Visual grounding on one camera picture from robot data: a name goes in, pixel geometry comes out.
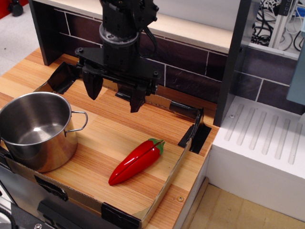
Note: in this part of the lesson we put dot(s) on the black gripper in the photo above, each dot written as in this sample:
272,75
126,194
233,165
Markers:
120,63

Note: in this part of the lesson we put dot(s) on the stainless steel pot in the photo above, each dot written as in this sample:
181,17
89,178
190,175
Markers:
38,131

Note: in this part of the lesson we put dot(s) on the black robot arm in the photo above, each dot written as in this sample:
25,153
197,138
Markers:
123,21

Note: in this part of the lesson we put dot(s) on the cardboard fence with black tape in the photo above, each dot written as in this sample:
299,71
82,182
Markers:
111,133

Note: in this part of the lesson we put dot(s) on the red toy chili pepper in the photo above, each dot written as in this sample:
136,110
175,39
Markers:
142,157

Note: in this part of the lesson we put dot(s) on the dark shelf with brick backsplash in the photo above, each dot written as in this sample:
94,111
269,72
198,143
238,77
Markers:
188,73

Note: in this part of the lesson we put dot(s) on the brass screw in table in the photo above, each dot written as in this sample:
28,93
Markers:
180,199

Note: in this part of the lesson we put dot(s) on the grey metal cabinet front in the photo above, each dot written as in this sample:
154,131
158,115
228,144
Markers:
47,207

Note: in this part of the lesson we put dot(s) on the white ribbed drainboard block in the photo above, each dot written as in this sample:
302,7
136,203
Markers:
259,154

